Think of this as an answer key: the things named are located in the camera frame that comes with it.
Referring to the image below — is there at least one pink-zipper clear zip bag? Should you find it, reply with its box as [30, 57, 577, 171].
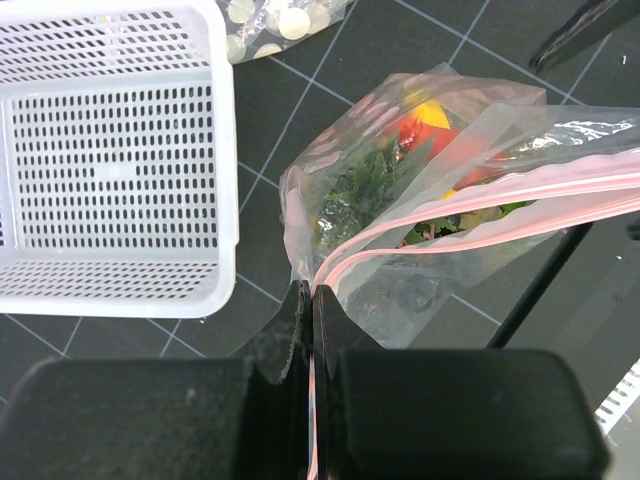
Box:
[279, 64, 639, 349]

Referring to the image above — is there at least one white perforated plastic basket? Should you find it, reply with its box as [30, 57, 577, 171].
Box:
[1, 1, 239, 319]

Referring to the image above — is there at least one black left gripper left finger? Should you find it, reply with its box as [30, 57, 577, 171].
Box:
[1, 281, 311, 479]

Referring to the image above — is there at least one slotted cable duct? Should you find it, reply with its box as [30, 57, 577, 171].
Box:
[594, 361, 639, 435]

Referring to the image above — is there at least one yellow toy banana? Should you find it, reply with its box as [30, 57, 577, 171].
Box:
[410, 99, 451, 130]

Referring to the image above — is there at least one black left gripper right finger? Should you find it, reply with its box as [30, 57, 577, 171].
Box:
[310, 286, 611, 479]

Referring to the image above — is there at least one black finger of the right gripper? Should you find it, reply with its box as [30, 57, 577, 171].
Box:
[528, 0, 639, 70]

